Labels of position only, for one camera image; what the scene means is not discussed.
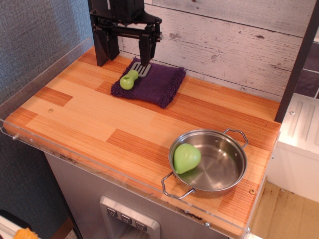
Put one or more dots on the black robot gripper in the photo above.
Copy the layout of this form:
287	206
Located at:
126	18

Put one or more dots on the green handled grey spatula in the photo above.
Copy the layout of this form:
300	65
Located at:
136	71

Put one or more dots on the purple folded towel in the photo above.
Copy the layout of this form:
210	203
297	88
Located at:
158	87

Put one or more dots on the green plastic pear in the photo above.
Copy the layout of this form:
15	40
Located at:
186	157

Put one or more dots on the stainless steel pan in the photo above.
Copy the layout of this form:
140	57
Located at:
223	164

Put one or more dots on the clear acrylic table guard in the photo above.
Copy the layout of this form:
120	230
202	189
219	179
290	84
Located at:
71	115

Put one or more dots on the silver dispenser panel with buttons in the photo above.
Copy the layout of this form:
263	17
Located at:
123	222

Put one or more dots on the white plastic container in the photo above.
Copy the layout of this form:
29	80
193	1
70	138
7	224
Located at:
294	164

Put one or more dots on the yellow orange cloth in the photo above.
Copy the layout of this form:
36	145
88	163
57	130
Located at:
25	234

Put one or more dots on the dark right vertical post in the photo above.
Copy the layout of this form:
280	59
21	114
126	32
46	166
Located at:
304	50

